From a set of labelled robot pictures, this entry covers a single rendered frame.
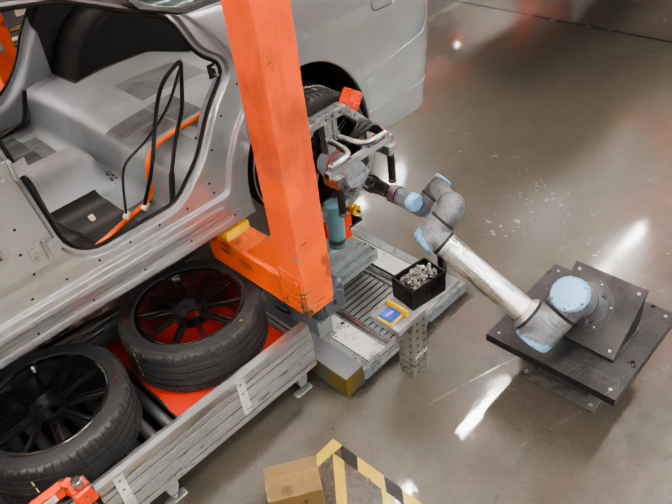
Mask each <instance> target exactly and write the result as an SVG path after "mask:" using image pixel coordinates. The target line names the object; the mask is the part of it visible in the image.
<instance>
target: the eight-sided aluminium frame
mask: <svg viewBox="0 0 672 504"><path fill-rule="evenodd" d="M341 115H343V116H345V117H346V118H348V119H350V120H351V121H353V122H355V123H357V121H358V120H359V119H361V118H365V119H368V118H366V117H364V116H363V115H361V114H360V113H358V112H357V111H355V110H353V109H350V106H347V105H346V104H343V103H340V102H337V101H336V102H334V103H332V104H331V105H329V106H327V107H326V108H324V109H322V110H320V111H319V112H317V113H315V114H313V115H311V116H310V117H308V125H309V132H310V139H311V138H312V135H313V133H314V131H315V130H317V129H319V128H320V127H322V126H323V125H324V124H326V123H329V122H331V121H332V120H333V119H335V118H337V117H339V116H341ZM372 137H373V135H372V132H369V131H367V132H366V133H364V134H363V135H361V136H360V137H359V139H361V140H365V139H369V138H372ZM374 158H375V155H374V152H373V153H372V154H370V155H368V156H367V157H365V158H364V159H362V160H361V162H363V163H364V164H365V166H366V175H365V178H364V180H363V182H362V183H361V184H360V185H359V186H358V187H356V188H351V187H349V186H347V188H346V190H345V201H346V207H348V206H349V205H351V204H353V203H354V202H355V201H356V200H357V198H358V197H359V193H360V191H361V189H362V187H363V185H364V182H365V180H366V178H367V176H368V174H369V172H370V169H371V167H372V166H373V163H374V161H375V159H374ZM321 212H322V219H323V222H326V221H325V212H324V206H323V207H322V208H321Z"/></svg>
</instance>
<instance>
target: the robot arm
mask: <svg viewBox="0 0 672 504"><path fill-rule="evenodd" d="M450 185H451V183H450V182H449V181H448V180H447V179H446V178H445V177H443V176H442V175H441V174H439V173H437V174H436V175H434V176H433V178H432V179H431V180H430V182H429V183H428V184H427V185H426V186H425V188H424V189H423V190H422V191H421V192H420V194H418V193H415V192H412V191H410V190H408V189H405V188H403V187H401V185H399V186H398V185H396V184H394V185H390V184H388V183H386V182H384V181H382V180H381V179H379V177H377V176H375V175H368V176H367V178H366V182H364V185H363V188H364V189H365V190H366V191H367V192H370V193H372V192H374V193H376V194H378V195H381V196H383V197H384V196H385V197H386V198H387V200H388V201H389V202H391V203H394V204H396V205H398V206H401V207H403V208H405V209H407V210H408V211H410V212H412V213H413V214H415V215H416V216H418V217H427V216H428V217H427V218H426V219H425V220H424V222H423V223H422V224H421V225H420V226H419V228H418V229H417V230H416V231H415V233H414V236H415V238H416V240H417V241H418V243H419V244H420V245H421V246H422V247H423V248H424V249H425V250H426V251H427V252H428V253H429V254H433V252H434V253H435V254H436V255H438V256H439V257H441V258H442V259H443V260H444V261H445V262H447V263H448V264H449V265H450V266H451V267H452V268H454V269H455V270H456V271H457V272H458V273H460V274H461V275H462V276H463V277H464V278H465V279H467V280H468V281H469V282H470V283H471V284H473V285H474V286H475V287H476V288H477V289H478V290H480V291H481V292H482V293H483V294H484V295H486V296H487V297H488V298H489V299H490V300H492V301H493V302H494V303H495V304H496V305H497V306H499V307H500V308H501V309H502V310H503V311H505V312H506V313H507V314H508V315H509V316H510V317H512V318H513V319H514V325H515V327H516V328H517V329H518V330H517V331H516V333H517V335H518V336H519V337H520V338H521V339H522V340H523V341H524V342H526V343H527V344H528V345H530V346H531V347H533V348H534V349H536V350H537V351H539V352H542V353H546V352H548V351H549V350H550V349H551V348H552V347H554V346H555V344H556V343H557V342H558V341H559V340H560V339H561V338H562V337H563V336H564V335H565V334H566V333H567V332H568V331H569V330H570V329H571V327H572V326H573V325H574V324H578V325H582V326H589V325H593V324H596V323H597V322H599V321H600V320H601V319H602V318H603V317H604V316H605V315H606V313H607V310H608V297H607V295H606V293H605V291H604V290H603V289H602V288H601V287H600V286H598V285H597V284H595V283H592V282H585V281H584V280H582V279H580V278H577V277H573V276H567V277H563V278H560V279H559V280H557V281H556V282H555V283H554V284H553V286H552V288H551V290H550V296H549V297H548V298H547V299H546V300H545V301H544V302H541V301H540V300H539V299H535V300H532V299H530V298H529V297H528V296H527V295H526V294H524V293H523V292H522V291H521V290H520V289H518V288H517V287H516V286H515V285H514V284H512V283H511V282H510V281H509V280H508V279H506V278H505V277H504V276H503V275H502V274H501V273H499V272H498V271H497V270H496V269H495V268H493V267H492V266H491V265H490V264H489V263H487V262H486V261H485V260H484V259H483V258H481V257H480V256H479V255H478V254H477V253H475V252H474V251H473V250H472V249H471V248H470V247H468V246H467V245H466V244H465V243H464V242H462V241H461V240H460V239H459V238H458V237H456V236H455V234H454V233H453V232H452V230H453V229H454V228H455V227H456V225H457V224H458V222H459V221H460V219H461V217H462V215H463V213H464V210H465V202H464V199H463V198H462V196H461V195H460V194H458V193H457V192H453V191H452V190H451V189H450V187H449V186H450ZM383 194H384V195H383ZM436 201H437V206H436V207H435V209H434V210H433V211H432V206H433V205H434V204H435V202H436Z"/></svg>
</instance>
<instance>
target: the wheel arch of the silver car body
mask: <svg viewBox="0 0 672 504"><path fill-rule="evenodd" d="M300 71H301V78H302V81H309V82H313V83H316V84H319V85H322V86H325V87H328V88H330V89H333V90H336V91H339V92H342V89H343V87H344V86H345V87H348V88H351V89H354V90H357V91H359V92H362V93H363V96H362V99H361V102H360V105H359V107H360V109H361V111H362V113H363V115H364V117H366V118H368V119H369V120H370V112H369V107H368V103H367V100H366V97H365V94H364V91H363V89H362V87H361V85H360V83H359V82H358V80H357V79H356V77H355V76H354V75H353V74H352V73H351V72H350V71H349V70H348V69H347V68H346V67H344V66H343V65H341V64H339V63H337V62H335V61H331V60H325V59H318V60H312V61H309V62H306V63H303V64H301V65H300ZM250 144H251V141H250V143H249V149H248V156H247V184H248V191H249V196H250V200H251V203H252V206H253V208H254V210H255V213H256V208H255V206H254V204H253V201H252V198H251V194H250V189H249V181H248V158H249V150H250Z"/></svg>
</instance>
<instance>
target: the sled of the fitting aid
mask: <svg viewBox="0 0 672 504"><path fill-rule="evenodd" d="M377 259H378V255H377V248H375V247H373V246H371V245H369V244H367V243H366V250H365V251H363V252H362V253H361V254H359V255H358V256H357V257H355V258H354V259H353V260H351V261H350V262H349V263H347V264H346V265H345V266H343V267H342V268H341V269H339V270H338V271H337V272H335V273H334V275H335V276H338V277H339V278H340V279H341V280H342V282H343V285H345V284H346V283H347V282H348V281H350V280H351V279H352V278H354V277H355V276H356V275H357V274H359V273H360V272H361V271H363V270H364V269H365V268H367V267H368V266H369V265H370V264H372V263H373V262H374V261H376V260H377Z"/></svg>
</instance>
